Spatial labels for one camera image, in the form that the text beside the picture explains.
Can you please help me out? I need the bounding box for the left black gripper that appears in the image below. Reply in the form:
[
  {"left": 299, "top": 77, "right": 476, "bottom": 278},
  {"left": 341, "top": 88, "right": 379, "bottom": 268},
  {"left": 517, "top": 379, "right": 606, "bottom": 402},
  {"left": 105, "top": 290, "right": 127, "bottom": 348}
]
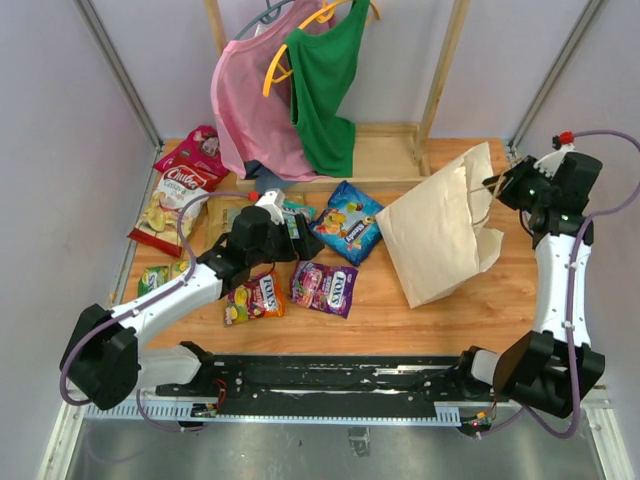
[{"left": 249, "top": 213, "right": 325, "bottom": 267}]

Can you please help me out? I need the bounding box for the grey cable duct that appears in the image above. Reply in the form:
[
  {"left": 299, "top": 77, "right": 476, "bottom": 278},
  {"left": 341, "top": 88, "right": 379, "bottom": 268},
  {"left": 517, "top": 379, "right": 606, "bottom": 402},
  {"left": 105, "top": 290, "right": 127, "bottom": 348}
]
[{"left": 85, "top": 396, "right": 462, "bottom": 427}]

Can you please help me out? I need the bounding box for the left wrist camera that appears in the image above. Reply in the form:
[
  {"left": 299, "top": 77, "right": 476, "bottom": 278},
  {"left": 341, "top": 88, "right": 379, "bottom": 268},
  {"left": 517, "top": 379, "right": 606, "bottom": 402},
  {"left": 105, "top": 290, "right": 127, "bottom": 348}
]
[{"left": 249, "top": 189, "right": 285, "bottom": 225}]

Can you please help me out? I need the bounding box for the grey-blue clothes hanger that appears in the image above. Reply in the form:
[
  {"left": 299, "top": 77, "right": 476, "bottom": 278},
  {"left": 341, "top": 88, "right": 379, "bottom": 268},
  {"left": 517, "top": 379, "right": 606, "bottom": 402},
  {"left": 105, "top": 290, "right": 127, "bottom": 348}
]
[{"left": 234, "top": 0, "right": 292, "bottom": 40}]

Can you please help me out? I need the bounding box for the teal chips snack bag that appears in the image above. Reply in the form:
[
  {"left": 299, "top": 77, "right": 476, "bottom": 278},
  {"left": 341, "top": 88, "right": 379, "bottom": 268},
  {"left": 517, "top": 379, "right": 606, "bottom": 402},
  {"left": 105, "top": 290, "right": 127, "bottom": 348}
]
[{"left": 205, "top": 196, "right": 252, "bottom": 250}]

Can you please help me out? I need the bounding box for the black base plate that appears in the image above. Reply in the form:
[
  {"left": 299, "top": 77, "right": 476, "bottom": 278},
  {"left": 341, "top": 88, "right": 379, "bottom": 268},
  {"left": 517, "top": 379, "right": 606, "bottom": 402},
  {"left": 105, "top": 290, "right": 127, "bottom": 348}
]
[{"left": 155, "top": 355, "right": 491, "bottom": 408}]

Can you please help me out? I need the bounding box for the teal Fox's candy bag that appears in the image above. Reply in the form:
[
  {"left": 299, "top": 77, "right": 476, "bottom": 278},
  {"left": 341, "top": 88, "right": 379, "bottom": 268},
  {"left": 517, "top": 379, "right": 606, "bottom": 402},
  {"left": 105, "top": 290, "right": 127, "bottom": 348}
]
[{"left": 282, "top": 195, "right": 310, "bottom": 217}]

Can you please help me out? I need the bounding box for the yellow clothes hanger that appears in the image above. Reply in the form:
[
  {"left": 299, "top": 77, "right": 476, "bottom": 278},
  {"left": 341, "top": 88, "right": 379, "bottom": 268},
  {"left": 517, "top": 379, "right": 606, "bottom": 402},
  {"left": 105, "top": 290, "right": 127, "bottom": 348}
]
[{"left": 262, "top": 0, "right": 381, "bottom": 98}]

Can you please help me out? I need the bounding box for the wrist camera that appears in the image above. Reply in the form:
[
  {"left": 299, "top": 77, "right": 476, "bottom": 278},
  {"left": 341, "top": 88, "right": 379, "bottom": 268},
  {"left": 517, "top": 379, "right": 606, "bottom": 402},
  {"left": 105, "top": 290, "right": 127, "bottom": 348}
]
[
  {"left": 249, "top": 189, "right": 285, "bottom": 225},
  {"left": 534, "top": 131, "right": 575, "bottom": 179}
]

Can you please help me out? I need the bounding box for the wooden clothes rack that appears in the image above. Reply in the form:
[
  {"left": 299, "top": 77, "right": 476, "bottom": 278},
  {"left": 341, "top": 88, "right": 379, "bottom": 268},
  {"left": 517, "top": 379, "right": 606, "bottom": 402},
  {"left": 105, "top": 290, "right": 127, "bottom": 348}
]
[{"left": 203, "top": 0, "right": 474, "bottom": 200}]

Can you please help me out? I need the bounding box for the pink mesh shirt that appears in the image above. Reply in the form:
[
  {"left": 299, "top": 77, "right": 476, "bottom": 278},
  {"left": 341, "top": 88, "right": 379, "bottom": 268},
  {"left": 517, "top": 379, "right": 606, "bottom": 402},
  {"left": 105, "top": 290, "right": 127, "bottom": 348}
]
[{"left": 211, "top": 1, "right": 322, "bottom": 181}]

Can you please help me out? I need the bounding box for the beige paper bag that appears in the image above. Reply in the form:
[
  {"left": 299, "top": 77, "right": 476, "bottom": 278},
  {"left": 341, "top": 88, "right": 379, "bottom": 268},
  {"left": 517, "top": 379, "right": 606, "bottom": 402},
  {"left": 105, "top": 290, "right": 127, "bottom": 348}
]
[{"left": 376, "top": 142, "right": 504, "bottom": 308}]

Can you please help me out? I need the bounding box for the orange candy bag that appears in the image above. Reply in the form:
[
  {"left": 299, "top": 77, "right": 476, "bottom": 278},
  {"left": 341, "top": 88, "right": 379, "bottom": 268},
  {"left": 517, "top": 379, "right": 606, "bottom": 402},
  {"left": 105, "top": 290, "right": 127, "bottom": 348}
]
[{"left": 224, "top": 271, "right": 286, "bottom": 326}]

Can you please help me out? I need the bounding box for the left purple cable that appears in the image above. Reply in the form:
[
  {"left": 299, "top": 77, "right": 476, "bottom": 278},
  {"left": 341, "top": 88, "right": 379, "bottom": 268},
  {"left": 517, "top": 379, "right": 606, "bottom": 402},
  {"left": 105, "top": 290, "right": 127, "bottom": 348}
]
[{"left": 59, "top": 188, "right": 261, "bottom": 434}]

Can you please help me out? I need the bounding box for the purple snack packet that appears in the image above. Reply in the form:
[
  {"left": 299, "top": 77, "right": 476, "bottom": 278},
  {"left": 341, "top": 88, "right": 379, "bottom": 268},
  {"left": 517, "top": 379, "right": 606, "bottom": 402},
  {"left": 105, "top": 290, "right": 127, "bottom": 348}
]
[{"left": 290, "top": 260, "right": 358, "bottom": 318}]

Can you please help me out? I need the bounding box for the pink REAL snack bag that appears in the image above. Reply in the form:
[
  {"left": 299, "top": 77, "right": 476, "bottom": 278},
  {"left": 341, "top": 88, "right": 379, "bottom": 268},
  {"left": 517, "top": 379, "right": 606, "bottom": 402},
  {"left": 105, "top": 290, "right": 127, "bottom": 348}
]
[{"left": 154, "top": 125, "right": 229, "bottom": 185}]

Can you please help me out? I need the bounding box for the green tank top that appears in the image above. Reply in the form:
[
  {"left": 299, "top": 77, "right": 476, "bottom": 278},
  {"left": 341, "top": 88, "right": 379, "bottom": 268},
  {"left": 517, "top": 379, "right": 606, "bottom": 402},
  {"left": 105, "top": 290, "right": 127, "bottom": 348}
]
[{"left": 285, "top": 1, "right": 370, "bottom": 178}]

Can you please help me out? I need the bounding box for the blue snack packet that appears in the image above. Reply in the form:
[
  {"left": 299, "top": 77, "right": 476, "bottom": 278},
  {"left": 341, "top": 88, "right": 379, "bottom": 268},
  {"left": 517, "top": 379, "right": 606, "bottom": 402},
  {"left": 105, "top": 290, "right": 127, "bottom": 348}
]
[{"left": 310, "top": 181, "right": 383, "bottom": 267}]

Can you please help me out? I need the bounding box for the blue cloth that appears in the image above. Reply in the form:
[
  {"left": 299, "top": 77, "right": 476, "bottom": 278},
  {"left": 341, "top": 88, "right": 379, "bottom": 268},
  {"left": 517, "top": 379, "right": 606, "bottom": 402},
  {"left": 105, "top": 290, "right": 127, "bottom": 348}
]
[{"left": 245, "top": 160, "right": 296, "bottom": 194}]

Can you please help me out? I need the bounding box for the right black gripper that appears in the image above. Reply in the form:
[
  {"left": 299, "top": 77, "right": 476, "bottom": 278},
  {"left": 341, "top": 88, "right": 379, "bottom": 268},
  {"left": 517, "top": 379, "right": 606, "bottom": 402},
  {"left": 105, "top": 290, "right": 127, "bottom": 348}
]
[{"left": 483, "top": 155, "right": 554, "bottom": 211}]

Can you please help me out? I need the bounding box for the red Chulpi snack bag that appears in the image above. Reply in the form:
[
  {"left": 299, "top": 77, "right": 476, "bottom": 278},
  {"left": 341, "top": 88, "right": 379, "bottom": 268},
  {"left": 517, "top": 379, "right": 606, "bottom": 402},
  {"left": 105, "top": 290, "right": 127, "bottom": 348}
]
[{"left": 128, "top": 162, "right": 217, "bottom": 257}]

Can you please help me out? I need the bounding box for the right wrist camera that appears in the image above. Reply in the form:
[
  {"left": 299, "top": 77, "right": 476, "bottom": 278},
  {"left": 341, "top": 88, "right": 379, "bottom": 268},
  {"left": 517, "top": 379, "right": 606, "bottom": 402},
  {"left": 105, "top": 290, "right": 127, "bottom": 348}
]
[{"left": 534, "top": 131, "right": 575, "bottom": 179}]

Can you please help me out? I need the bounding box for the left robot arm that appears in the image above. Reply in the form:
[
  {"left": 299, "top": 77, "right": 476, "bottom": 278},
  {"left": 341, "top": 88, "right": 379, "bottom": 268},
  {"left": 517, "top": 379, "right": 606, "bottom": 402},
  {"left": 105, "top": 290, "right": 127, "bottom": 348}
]
[{"left": 60, "top": 206, "right": 324, "bottom": 410}]

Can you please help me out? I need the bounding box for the green Fox's candy bag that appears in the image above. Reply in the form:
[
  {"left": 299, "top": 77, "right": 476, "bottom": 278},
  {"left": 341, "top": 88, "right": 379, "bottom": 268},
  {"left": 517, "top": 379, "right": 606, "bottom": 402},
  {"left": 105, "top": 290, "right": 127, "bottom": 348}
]
[{"left": 137, "top": 260, "right": 190, "bottom": 297}]

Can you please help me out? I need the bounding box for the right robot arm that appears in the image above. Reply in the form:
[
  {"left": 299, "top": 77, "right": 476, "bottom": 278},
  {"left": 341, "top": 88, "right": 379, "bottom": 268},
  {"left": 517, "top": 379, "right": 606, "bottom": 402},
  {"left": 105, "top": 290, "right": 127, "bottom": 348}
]
[{"left": 452, "top": 148, "right": 605, "bottom": 418}]

